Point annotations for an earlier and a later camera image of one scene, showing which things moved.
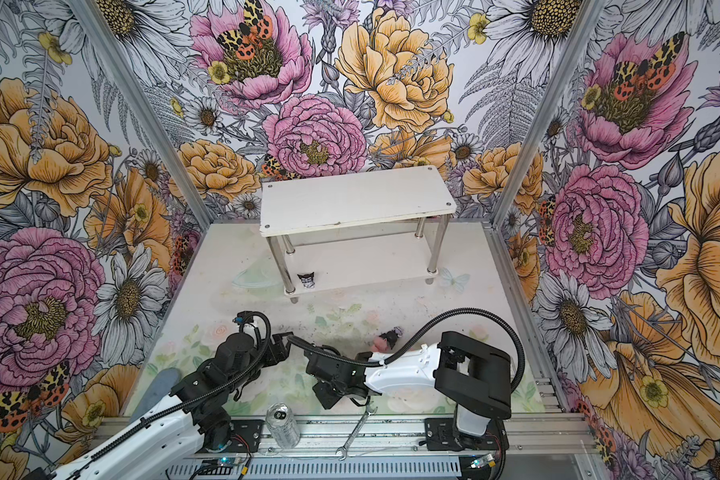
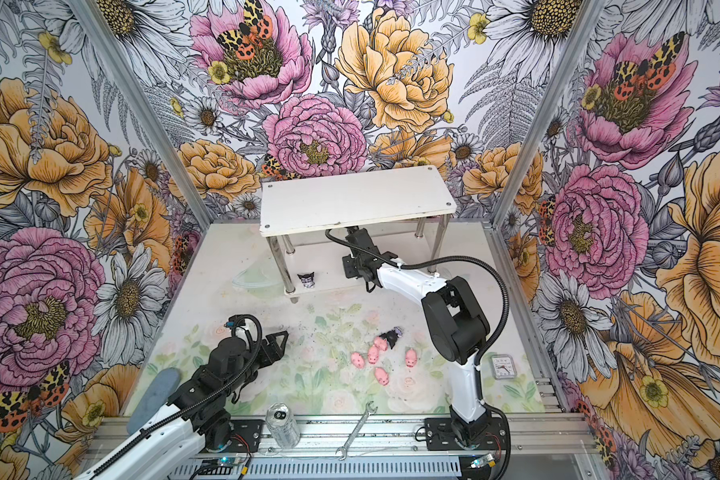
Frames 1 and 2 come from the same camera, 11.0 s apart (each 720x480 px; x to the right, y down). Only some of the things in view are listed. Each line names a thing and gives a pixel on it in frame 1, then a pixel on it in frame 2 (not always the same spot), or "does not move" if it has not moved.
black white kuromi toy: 307,280 does not move
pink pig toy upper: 380,345 does not move
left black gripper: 266,346 does not move
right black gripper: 326,399 to 350,271
